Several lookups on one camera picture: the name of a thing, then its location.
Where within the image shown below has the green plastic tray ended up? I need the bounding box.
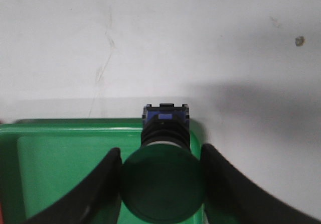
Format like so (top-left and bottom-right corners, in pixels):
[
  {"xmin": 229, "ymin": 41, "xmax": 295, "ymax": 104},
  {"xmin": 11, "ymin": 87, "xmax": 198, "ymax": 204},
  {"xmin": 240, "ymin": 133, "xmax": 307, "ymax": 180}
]
[{"xmin": 1, "ymin": 120, "xmax": 204, "ymax": 223}]

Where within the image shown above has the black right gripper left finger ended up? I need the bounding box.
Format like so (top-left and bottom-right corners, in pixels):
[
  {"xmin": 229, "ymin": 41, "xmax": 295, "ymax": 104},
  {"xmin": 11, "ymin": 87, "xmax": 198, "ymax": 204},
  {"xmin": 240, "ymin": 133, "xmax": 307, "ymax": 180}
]
[{"xmin": 24, "ymin": 148, "xmax": 122, "ymax": 223}]

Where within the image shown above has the green mushroom push button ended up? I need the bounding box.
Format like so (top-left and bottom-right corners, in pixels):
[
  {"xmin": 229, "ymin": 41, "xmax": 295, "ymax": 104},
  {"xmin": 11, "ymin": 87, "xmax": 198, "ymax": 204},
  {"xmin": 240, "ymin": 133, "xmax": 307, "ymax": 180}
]
[{"xmin": 120, "ymin": 103, "xmax": 205, "ymax": 223}]

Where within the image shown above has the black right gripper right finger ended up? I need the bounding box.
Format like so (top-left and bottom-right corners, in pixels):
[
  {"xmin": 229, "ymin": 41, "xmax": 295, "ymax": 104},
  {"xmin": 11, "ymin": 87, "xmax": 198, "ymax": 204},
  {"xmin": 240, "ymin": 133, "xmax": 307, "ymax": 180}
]
[{"xmin": 201, "ymin": 144, "xmax": 320, "ymax": 223}]

